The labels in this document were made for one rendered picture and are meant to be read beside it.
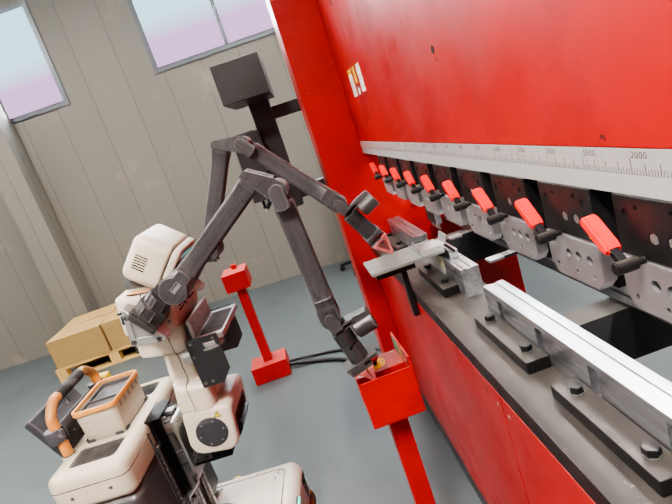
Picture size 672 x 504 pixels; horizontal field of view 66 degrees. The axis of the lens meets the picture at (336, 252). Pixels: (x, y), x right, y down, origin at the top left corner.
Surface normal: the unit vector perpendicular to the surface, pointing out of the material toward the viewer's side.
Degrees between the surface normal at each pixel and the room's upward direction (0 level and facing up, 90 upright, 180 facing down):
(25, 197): 90
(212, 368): 90
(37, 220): 90
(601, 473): 0
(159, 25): 90
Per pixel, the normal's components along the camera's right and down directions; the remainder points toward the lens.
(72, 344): 0.09, 0.22
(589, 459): -0.31, -0.92
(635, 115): -0.94, 0.33
